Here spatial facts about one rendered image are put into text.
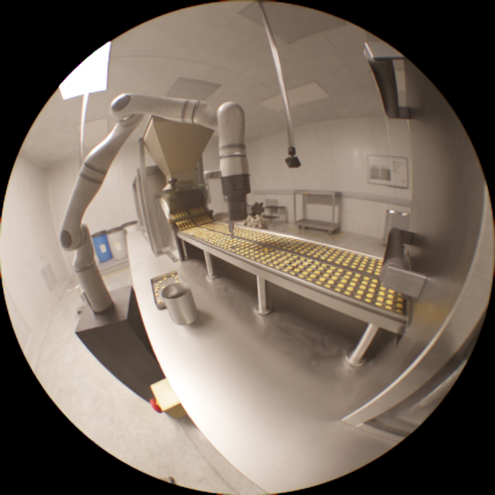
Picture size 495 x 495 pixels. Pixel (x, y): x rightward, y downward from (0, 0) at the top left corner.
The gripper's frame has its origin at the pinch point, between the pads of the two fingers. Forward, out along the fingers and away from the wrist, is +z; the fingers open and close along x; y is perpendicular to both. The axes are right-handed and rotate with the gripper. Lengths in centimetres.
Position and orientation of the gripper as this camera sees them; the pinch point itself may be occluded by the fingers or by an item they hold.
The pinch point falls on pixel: (233, 240)
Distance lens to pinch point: 48.0
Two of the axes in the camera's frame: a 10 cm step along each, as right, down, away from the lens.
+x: 1.0, -3.7, 9.2
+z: 0.9, 9.3, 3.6
